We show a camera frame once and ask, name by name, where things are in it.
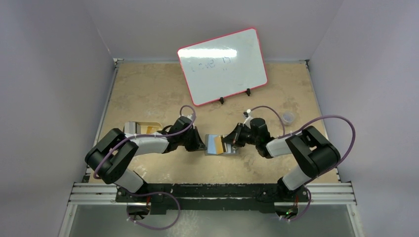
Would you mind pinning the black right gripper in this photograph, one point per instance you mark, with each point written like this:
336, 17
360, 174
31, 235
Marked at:
237, 135

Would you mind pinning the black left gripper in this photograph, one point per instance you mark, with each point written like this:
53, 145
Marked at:
197, 145

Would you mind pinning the grey leather card holder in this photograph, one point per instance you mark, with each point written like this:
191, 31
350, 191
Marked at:
210, 151

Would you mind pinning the orange credit card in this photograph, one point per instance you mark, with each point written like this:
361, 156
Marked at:
220, 147

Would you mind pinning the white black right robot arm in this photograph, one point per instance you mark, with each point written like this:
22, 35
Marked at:
313, 153

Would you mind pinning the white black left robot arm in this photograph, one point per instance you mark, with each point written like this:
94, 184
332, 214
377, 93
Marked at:
111, 156

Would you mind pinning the beige plastic tray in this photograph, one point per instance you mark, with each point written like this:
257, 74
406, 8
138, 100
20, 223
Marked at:
144, 127

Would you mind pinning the small clear plastic cup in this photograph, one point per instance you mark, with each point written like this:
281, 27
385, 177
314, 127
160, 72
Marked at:
288, 118

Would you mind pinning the red framed whiteboard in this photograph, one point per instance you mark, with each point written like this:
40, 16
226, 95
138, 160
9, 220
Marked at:
223, 66

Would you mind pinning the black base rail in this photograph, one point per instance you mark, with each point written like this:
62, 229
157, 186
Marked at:
160, 209

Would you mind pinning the aluminium frame rail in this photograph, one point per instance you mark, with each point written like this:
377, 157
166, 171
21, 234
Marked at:
237, 195

